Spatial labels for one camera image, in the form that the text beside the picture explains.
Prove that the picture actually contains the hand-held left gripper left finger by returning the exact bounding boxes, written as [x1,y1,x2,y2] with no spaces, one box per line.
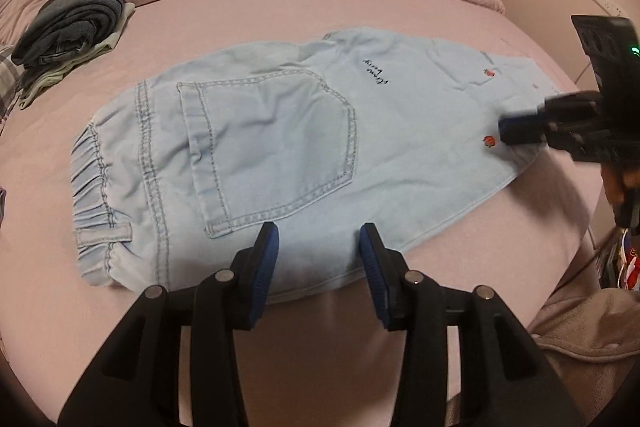
[57,222,280,427]

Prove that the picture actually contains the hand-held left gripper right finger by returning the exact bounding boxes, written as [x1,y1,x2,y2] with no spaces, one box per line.
[359,222,586,427]

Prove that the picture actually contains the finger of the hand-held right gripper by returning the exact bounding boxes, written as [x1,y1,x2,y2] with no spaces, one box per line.
[497,114,618,164]
[537,92,601,122]

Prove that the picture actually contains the light blue denim pants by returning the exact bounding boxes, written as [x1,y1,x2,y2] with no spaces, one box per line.
[70,27,556,294]

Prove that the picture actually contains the person's right hand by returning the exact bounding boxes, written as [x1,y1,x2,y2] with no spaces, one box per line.
[601,162,640,208]

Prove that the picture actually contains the colourful printed packets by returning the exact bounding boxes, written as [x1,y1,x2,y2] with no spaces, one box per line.
[596,227,640,294]

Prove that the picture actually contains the brown fleece blanket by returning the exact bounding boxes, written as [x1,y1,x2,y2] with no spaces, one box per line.
[445,274,640,427]

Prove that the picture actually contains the folded pale green garment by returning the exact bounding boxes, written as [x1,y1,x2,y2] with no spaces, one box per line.
[19,2,137,110]

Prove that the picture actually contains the folded dark denim jeans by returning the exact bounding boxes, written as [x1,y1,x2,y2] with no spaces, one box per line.
[11,0,127,68]

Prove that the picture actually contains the plaid cloth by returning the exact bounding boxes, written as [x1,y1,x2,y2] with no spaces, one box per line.
[0,44,27,124]

